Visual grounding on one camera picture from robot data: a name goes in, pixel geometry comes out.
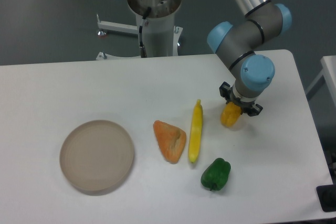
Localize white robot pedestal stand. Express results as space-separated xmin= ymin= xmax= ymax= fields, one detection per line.
xmin=97 ymin=0 xmax=183 ymax=58

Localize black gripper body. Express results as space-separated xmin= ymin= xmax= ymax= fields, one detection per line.
xmin=229 ymin=87 xmax=259 ymax=109

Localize beige round plate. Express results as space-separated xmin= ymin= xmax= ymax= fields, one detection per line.
xmin=59 ymin=120 xmax=134 ymax=193

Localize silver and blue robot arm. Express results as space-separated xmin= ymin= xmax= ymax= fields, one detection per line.
xmin=127 ymin=0 xmax=292 ymax=116

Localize black device at table edge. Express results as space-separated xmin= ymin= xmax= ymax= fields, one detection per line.
xmin=316 ymin=184 xmax=336 ymax=212

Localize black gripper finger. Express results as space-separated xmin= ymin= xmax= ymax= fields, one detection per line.
xmin=219 ymin=81 xmax=232 ymax=103
xmin=241 ymin=103 xmax=263 ymax=116

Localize white side table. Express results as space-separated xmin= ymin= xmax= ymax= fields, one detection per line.
xmin=305 ymin=55 xmax=335 ymax=103

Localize green bell pepper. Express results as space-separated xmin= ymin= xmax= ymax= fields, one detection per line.
xmin=201 ymin=158 xmax=231 ymax=191

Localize yellow banana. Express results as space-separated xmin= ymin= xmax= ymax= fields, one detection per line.
xmin=188 ymin=99 xmax=203 ymax=163

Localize yellow bell pepper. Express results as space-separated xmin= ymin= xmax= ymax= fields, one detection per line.
xmin=220 ymin=102 xmax=241 ymax=127

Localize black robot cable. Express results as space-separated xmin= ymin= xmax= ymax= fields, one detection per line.
xmin=138 ymin=7 xmax=152 ymax=59

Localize orange bread wedge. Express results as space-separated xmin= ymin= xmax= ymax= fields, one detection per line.
xmin=153 ymin=120 xmax=186 ymax=164

